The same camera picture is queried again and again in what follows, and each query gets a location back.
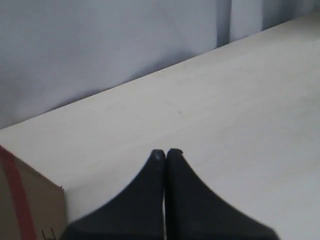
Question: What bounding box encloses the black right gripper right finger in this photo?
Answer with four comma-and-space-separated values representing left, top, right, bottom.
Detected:
164, 148, 276, 240

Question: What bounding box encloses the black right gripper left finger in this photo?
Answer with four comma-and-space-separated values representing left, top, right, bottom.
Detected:
60, 149, 166, 240

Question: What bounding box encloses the cardboard box with yellow tape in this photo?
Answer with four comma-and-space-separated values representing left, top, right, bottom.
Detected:
0, 147, 67, 240

